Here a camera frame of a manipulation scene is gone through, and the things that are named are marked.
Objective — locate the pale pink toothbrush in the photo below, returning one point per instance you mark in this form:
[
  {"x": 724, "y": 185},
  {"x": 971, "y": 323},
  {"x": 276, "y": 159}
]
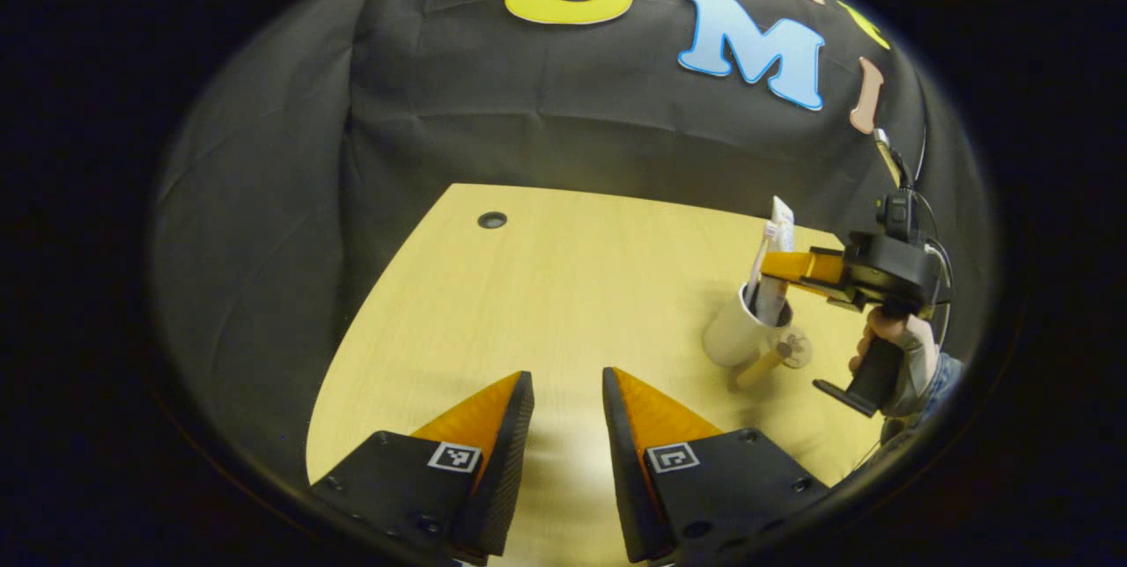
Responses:
[{"x": 762, "y": 263}]

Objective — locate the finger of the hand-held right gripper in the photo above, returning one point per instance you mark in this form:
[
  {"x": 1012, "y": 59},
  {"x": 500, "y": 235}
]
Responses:
[{"x": 801, "y": 268}]

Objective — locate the white toothpaste tube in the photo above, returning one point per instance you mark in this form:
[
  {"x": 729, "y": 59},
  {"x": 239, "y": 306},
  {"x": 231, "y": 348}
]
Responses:
[{"x": 782, "y": 219}]

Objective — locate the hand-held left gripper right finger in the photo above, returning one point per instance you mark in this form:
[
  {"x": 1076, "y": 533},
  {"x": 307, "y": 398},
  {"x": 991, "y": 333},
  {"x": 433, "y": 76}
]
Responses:
[{"x": 621, "y": 461}]

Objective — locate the wooden desktop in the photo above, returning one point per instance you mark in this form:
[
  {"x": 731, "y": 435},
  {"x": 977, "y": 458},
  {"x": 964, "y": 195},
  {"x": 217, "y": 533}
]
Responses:
[{"x": 572, "y": 285}]

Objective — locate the black backdrop cloth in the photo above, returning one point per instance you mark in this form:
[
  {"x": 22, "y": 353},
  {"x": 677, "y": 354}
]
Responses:
[{"x": 440, "y": 109}]

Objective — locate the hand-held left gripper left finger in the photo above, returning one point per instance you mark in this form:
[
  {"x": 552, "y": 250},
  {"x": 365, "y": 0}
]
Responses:
[{"x": 506, "y": 461}]

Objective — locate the round cork coaster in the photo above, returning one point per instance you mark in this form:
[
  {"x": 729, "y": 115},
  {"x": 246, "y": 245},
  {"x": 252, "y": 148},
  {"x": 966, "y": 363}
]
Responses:
[{"x": 799, "y": 349}]

